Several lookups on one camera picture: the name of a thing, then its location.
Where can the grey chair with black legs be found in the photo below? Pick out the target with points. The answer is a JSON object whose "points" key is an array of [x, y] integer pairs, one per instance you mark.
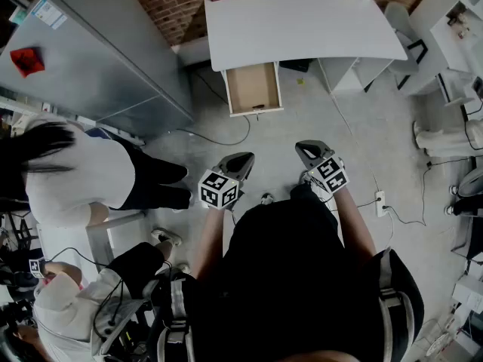
{"points": [[400, 25]]}

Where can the person's black clothing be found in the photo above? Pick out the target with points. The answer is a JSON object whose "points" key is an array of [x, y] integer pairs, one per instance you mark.
{"points": [[283, 277]]}

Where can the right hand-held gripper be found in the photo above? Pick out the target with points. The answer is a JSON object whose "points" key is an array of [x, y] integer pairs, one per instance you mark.
{"points": [[330, 175]]}

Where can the white desk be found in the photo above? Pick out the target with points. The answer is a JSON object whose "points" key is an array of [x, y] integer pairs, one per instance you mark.
{"points": [[302, 28]]}

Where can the grey office chair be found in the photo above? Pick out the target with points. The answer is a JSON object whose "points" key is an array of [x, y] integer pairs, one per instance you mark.
{"points": [[132, 315]]}

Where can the white power strip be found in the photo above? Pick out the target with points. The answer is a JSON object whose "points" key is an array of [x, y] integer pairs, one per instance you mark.
{"points": [[380, 202]]}

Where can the red cloth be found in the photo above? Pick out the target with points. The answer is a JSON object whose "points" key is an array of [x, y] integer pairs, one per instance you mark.
{"points": [[27, 62]]}

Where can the person's right forearm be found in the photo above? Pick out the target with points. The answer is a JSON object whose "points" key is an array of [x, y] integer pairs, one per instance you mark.
{"points": [[351, 224]]}

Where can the person's white left shoe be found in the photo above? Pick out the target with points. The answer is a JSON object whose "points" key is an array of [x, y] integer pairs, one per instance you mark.
{"points": [[266, 199]]}

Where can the silver refrigerator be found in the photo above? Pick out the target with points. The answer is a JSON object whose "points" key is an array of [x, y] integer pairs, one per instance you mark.
{"points": [[94, 59]]}

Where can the white and blue label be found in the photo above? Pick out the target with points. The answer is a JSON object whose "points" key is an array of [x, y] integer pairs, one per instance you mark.
{"points": [[48, 13]]}

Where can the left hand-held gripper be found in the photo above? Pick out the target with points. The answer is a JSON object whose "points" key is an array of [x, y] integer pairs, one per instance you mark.
{"points": [[219, 189]]}

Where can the blue fabric bag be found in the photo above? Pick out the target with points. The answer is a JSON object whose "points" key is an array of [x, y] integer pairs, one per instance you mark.
{"points": [[99, 133]]}

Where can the white wooden drawer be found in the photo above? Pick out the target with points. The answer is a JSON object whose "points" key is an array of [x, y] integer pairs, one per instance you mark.
{"points": [[251, 85]]}

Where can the person's left forearm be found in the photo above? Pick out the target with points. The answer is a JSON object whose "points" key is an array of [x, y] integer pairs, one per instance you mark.
{"points": [[207, 240]]}

